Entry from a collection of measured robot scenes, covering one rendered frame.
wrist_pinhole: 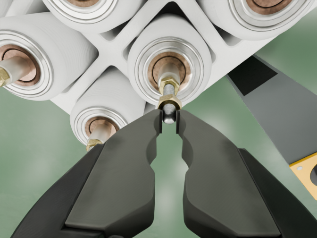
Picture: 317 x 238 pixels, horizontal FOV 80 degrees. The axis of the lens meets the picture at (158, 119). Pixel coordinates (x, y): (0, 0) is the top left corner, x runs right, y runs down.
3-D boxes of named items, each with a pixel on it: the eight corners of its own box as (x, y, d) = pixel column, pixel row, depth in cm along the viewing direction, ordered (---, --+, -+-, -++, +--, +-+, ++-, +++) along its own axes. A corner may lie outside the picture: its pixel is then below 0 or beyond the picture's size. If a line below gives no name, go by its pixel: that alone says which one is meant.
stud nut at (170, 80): (182, 86, 18) (183, 89, 17) (170, 97, 19) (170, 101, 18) (167, 72, 17) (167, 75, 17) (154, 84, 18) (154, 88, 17)
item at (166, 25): (133, 41, 37) (108, 73, 21) (169, -1, 33) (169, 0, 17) (168, 75, 40) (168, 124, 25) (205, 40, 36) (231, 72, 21)
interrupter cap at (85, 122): (82, 95, 23) (80, 97, 23) (139, 119, 25) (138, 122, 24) (70, 138, 27) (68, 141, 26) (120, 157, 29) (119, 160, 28)
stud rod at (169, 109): (175, 79, 19) (179, 119, 13) (168, 86, 20) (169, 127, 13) (168, 72, 19) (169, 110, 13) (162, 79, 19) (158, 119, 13)
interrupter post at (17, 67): (27, 79, 23) (7, 90, 20) (7, 65, 22) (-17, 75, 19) (36, 65, 22) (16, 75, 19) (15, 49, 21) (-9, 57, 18)
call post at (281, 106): (246, 47, 43) (370, 126, 16) (262, 70, 45) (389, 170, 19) (219, 68, 46) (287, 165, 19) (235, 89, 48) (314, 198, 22)
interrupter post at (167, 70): (153, 72, 21) (151, 83, 19) (169, 56, 20) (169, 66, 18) (168, 86, 22) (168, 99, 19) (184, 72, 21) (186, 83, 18)
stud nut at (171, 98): (185, 105, 15) (186, 110, 14) (170, 118, 15) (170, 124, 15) (167, 89, 14) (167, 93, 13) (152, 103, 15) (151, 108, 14)
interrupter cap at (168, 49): (121, 72, 22) (120, 74, 21) (169, 18, 18) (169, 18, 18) (168, 113, 24) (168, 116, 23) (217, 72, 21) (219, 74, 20)
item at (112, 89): (113, 49, 38) (75, 85, 22) (157, 71, 39) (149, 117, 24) (100, 89, 42) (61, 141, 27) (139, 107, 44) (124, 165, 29)
